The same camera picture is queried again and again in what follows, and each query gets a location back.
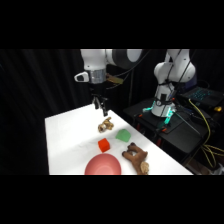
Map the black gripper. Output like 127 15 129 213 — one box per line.
89 81 110 118

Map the green triangle block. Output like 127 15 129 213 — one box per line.
115 128 132 143

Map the pink bowl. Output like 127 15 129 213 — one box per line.
84 152 123 176

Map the small tan plush toy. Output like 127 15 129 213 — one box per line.
97 117 115 134

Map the red cube block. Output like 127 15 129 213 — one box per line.
97 137 111 153

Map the large brown plush toy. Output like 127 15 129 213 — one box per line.
121 142 150 176

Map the black curtain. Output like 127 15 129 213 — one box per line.
0 49 224 176

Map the black robot stand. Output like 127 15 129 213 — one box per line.
122 97 224 166

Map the black laptop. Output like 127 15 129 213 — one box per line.
179 85 224 108

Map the yellowish wrist camera mount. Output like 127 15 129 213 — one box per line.
105 73 125 86

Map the yellow cable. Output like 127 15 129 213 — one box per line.
187 97 224 169

